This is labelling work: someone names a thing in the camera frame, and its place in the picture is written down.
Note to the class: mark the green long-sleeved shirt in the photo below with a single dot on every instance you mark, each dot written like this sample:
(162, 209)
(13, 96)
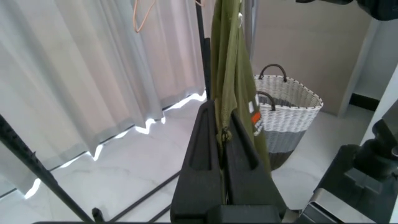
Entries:
(230, 62)

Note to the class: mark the black clothes rack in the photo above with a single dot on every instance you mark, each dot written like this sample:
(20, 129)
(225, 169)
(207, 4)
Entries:
(202, 62)

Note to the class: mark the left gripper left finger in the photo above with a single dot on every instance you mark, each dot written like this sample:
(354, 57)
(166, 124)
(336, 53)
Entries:
(199, 186)

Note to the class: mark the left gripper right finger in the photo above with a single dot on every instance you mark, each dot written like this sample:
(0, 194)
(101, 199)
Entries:
(248, 186)

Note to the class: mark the white curtain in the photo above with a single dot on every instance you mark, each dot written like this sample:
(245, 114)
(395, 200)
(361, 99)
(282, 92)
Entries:
(77, 62)

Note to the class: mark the white laundry basket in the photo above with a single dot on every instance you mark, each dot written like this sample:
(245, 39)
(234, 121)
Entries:
(289, 93)

